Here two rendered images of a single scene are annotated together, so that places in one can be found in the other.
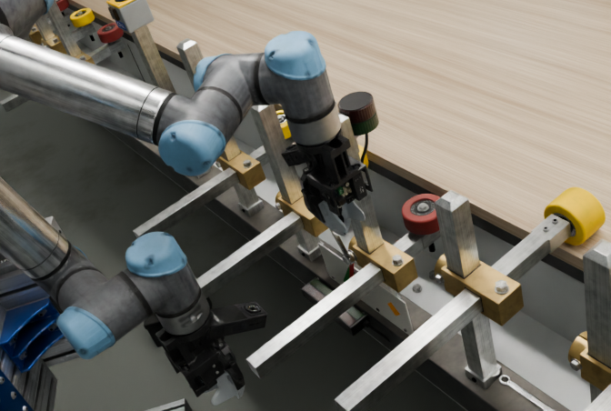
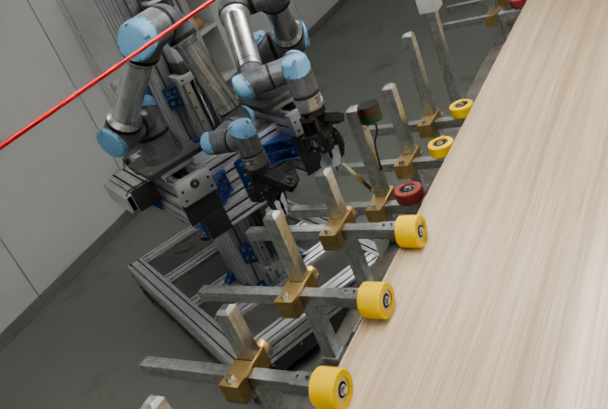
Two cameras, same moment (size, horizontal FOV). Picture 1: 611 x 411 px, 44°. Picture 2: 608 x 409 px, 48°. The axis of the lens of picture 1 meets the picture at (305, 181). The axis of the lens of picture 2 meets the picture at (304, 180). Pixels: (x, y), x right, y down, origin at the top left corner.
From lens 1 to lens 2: 1.56 m
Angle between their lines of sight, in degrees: 54
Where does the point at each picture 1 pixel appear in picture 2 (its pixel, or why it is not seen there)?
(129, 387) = not seen: hidden behind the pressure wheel
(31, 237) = (214, 97)
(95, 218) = not seen: hidden behind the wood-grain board
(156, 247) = (237, 124)
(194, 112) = (246, 72)
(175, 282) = (239, 143)
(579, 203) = (403, 223)
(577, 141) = (509, 206)
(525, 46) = not seen: outside the picture
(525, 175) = (460, 204)
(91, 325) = (206, 140)
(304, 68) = (287, 73)
